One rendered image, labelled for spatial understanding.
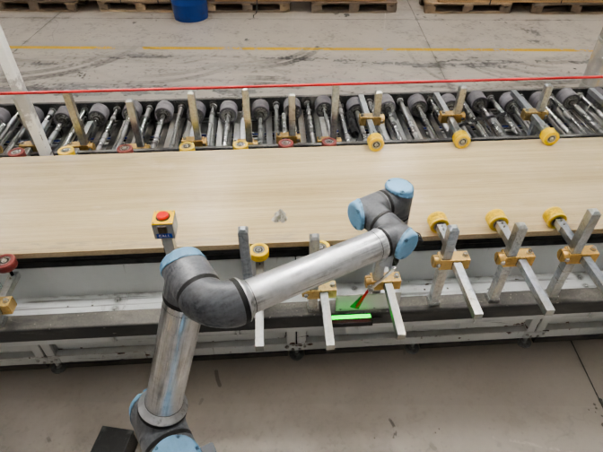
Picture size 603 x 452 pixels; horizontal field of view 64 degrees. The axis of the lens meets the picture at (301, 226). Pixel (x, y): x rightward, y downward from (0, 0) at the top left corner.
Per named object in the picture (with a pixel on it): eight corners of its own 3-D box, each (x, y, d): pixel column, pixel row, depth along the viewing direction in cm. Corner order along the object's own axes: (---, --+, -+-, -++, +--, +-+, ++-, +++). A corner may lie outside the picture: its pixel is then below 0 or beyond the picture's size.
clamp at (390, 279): (399, 289, 189) (401, 281, 186) (365, 291, 188) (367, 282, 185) (397, 278, 193) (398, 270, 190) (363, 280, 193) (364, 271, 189)
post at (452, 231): (435, 313, 202) (460, 229, 170) (427, 314, 202) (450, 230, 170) (432, 307, 205) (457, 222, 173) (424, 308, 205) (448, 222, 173)
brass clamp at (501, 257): (532, 266, 184) (537, 257, 181) (498, 268, 184) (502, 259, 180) (526, 256, 189) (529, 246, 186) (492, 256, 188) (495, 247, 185)
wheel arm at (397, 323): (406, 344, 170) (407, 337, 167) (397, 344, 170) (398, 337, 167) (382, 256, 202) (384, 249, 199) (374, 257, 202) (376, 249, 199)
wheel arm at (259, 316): (265, 352, 170) (264, 345, 167) (255, 352, 169) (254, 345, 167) (264, 263, 202) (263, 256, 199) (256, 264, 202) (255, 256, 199)
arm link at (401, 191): (377, 180, 148) (402, 170, 152) (372, 212, 157) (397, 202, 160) (397, 196, 142) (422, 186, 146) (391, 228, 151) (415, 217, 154)
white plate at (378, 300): (398, 308, 197) (401, 292, 190) (335, 311, 196) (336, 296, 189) (397, 308, 197) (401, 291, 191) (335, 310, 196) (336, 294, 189)
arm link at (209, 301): (195, 323, 103) (426, 227, 132) (174, 285, 111) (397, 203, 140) (199, 355, 110) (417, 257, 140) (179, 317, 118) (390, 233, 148)
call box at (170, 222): (176, 239, 163) (171, 222, 158) (155, 240, 163) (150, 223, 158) (179, 226, 168) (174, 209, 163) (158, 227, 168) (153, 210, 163)
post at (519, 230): (493, 310, 204) (528, 226, 172) (485, 311, 203) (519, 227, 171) (490, 304, 206) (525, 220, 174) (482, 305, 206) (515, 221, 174)
